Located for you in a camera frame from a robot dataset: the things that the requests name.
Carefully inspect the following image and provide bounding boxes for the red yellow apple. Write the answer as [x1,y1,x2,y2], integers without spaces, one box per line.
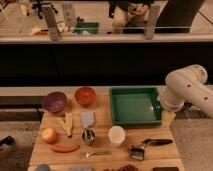
[41,128,57,143]

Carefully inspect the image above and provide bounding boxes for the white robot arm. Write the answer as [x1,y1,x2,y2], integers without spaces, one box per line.
[159,64,213,118]

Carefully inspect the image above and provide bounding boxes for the white plastic cup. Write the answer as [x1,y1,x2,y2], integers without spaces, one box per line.
[108,126,126,147]

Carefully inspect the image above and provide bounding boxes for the metal cup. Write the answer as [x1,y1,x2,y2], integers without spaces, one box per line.
[82,129,95,146]

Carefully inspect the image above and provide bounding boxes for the orange bowl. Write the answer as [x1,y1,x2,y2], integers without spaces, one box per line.
[74,87,96,107]

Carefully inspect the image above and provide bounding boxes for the green plastic tray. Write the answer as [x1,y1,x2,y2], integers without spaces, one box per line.
[109,87,163,125]

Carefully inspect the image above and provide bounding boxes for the purple bowl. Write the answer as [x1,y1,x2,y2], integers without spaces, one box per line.
[42,92,67,113]

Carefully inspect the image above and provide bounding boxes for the yellow banana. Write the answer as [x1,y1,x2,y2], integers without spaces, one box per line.
[57,113,73,137]

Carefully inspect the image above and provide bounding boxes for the green bin in background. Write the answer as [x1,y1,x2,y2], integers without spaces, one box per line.
[74,22,99,34]

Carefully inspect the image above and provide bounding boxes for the metal fork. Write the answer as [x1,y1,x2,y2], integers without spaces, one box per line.
[80,151,112,158]

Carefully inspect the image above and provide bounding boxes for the black metal brush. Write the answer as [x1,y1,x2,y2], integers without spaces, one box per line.
[130,146,145,161]

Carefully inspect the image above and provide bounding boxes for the seated person in background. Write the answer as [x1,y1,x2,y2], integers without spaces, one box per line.
[109,0,154,34]

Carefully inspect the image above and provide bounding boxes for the red brown snack pile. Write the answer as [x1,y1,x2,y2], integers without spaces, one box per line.
[103,164,139,171]

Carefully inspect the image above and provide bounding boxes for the blue flat object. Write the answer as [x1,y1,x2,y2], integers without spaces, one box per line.
[68,167,93,171]

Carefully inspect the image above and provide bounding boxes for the dark brown block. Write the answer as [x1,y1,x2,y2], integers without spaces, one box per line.
[152,167,179,171]

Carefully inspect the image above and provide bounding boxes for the blue round object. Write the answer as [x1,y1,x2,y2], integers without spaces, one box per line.
[34,164,51,171]

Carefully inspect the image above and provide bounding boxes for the black office chair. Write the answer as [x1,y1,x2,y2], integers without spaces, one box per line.
[32,0,58,19]

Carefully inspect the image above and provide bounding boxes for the black object on floor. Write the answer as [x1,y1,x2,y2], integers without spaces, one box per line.
[0,136,15,147]

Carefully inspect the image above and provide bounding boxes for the black handled peeler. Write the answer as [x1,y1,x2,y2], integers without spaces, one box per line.
[142,138,173,146]

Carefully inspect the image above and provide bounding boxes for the grey metal post right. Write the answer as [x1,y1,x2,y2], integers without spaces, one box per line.
[144,5,160,40]

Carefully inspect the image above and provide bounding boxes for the grey metal post left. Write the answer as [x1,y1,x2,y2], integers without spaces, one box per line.
[43,6,61,41]

